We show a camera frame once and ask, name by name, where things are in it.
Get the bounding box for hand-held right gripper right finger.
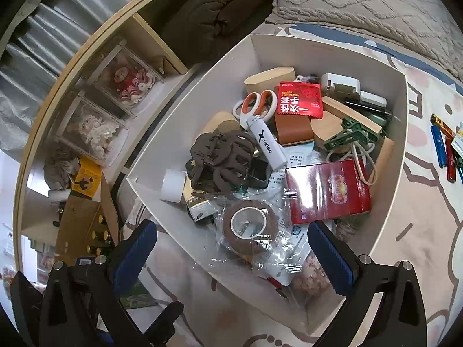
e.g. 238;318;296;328
307;220;429;347

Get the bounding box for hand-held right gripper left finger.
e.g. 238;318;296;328
38;219;185;347

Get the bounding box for brown hair claw clip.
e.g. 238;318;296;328
185;129;259;193

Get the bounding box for white storage box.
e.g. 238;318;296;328
125;33;409;337

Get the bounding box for pink snack bag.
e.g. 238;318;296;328
287;251;342;309

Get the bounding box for white sachet blue print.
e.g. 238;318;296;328
258;224;312;287

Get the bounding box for red cigarette box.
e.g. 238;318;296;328
285;159;372;225

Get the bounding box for brown cardboard box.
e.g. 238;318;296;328
54;173;120;264

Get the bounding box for brown tape roll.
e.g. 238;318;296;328
221;200;280;259

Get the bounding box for gold white cigarette pack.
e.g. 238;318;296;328
182;184;222;223

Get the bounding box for yellow box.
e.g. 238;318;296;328
70;157;102;201

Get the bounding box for printed paper leaflet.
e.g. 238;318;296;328
268;145;319;192

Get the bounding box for small black box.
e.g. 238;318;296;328
249;158;269;189

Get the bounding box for grey brown plush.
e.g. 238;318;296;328
43;145;82;192

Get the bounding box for small wooden block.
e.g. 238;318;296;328
374;135;396;174

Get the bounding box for green clothespin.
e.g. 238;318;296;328
323;117;380;151

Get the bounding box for white X-King box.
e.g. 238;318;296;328
245;114;289;169

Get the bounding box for white doll display case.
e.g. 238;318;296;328
54;94;129;167

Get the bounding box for round wooden piece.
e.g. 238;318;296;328
312;110;350;142

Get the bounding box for brown leather case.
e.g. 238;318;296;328
274;114;315;146

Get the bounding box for flat wooden plank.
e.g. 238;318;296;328
321;96;383;136

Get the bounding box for red lighter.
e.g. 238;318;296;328
444;137;457;183

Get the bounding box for black pen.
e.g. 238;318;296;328
343;100;394;118

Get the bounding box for blue lighter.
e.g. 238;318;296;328
430;126;449;169

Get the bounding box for rounded wooden block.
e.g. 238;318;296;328
201;111;247;136

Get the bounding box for red glove packet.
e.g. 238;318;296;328
274;81;324;120

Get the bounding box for white power adapter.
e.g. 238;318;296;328
358;91;388;110

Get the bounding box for white charger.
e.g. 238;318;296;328
320;73;363;99

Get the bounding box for white blue packet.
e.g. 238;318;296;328
450;123;463;154

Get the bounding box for dark candy bar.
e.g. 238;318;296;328
430;113;454;136

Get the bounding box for red doll display case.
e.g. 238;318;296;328
92;41;165;116

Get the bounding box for wooden bedside shelf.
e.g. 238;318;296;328
12;0;203;261

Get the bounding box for silver grey curtain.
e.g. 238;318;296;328
0;0;189;152

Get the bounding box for brown folded blanket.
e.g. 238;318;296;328
159;0;275;67

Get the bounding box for beige textured pillow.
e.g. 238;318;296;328
271;0;463;84

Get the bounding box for orange handled scissors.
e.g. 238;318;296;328
232;90;278;123

